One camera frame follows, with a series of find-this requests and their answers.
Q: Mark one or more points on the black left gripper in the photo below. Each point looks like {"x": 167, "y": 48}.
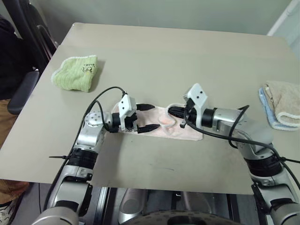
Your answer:
{"x": 130, "y": 123}

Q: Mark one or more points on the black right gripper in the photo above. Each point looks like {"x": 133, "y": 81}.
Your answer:
{"x": 192, "y": 113}

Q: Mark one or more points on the pink fluffy towel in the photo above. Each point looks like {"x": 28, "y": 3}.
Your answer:
{"x": 182, "y": 134}

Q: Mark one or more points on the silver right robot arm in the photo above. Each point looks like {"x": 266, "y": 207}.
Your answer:
{"x": 248, "y": 138}

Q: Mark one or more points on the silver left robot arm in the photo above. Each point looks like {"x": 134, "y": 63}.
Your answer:
{"x": 90, "y": 138}

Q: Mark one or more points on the green folded towel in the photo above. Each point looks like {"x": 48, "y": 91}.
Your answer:
{"x": 72, "y": 77}

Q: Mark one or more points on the light blue folded towel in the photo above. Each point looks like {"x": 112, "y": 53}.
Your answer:
{"x": 266, "y": 105}

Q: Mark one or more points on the beige folded towel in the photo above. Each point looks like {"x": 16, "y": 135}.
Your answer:
{"x": 286, "y": 100}

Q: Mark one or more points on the grey rounded shell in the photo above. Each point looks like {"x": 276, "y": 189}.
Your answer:
{"x": 197, "y": 201}
{"x": 131, "y": 206}

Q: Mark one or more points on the black zip tie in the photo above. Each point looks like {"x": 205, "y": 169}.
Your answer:
{"x": 58, "y": 157}

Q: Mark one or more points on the black office chair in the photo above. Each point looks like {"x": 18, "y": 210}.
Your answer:
{"x": 23, "y": 93}

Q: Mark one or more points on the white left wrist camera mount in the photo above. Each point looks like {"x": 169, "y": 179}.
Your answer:
{"x": 124, "y": 105}

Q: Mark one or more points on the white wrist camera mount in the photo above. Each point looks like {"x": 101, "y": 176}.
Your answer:
{"x": 124, "y": 105}
{"x": 197, "y": 92}

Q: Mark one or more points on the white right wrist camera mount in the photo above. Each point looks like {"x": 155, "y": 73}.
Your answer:
{"x": 197, "y": 92}

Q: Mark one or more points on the white door frame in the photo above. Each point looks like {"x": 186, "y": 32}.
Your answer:
{"x": 283, "y": 21}

